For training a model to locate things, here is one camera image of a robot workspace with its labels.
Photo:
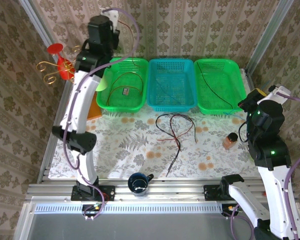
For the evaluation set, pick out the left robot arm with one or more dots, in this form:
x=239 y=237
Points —
x=80 y=105

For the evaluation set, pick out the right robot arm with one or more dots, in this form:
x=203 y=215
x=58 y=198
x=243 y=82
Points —
x=277 y=200

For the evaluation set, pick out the plain green plastic basket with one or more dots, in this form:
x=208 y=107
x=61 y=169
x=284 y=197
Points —
x=237 y=82

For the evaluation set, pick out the small bottle with black cap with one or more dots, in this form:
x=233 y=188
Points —
x=230 y=142

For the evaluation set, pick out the red plastic goblet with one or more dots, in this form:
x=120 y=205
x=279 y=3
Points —
x=65 y=68

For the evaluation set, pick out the red and gold candle holder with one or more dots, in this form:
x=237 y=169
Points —
x=52 y=65

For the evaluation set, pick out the barcode sticker label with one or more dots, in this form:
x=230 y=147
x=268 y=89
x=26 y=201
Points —
x=125 y=91

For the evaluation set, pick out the green basket with barcode sticker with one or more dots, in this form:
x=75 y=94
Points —
x=122 y=105

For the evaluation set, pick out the teal plastic basket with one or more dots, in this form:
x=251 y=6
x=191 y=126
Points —
x=172 y=106

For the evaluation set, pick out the wooden rack base board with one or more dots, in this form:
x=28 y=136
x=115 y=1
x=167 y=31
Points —
x=93 y=110

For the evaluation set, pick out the floral tablecloth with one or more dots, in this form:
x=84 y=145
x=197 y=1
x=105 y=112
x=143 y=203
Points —
x=130 y=150

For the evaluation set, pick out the dark blue mug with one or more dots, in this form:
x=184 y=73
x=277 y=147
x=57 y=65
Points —
x=138 y=185

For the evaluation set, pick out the grey metal sheet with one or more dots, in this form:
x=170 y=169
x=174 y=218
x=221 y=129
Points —
x=140 y=227

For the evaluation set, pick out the aluminium table side rail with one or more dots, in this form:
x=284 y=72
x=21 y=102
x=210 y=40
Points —
x=248 y=80
x=46 y=160

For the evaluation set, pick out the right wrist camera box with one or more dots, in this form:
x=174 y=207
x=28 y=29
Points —
x=285 y=90

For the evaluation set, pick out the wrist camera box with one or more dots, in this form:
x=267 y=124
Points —
x=285 y=90
x=112 y=15

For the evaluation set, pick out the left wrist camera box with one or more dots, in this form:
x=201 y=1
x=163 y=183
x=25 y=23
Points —
x=112 y=15

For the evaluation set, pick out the aluminium frame post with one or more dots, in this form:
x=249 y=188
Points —
x=37 y=23
x=268 y=35

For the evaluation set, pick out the aluminium front rail frame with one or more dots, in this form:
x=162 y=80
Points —
x=177 y=192

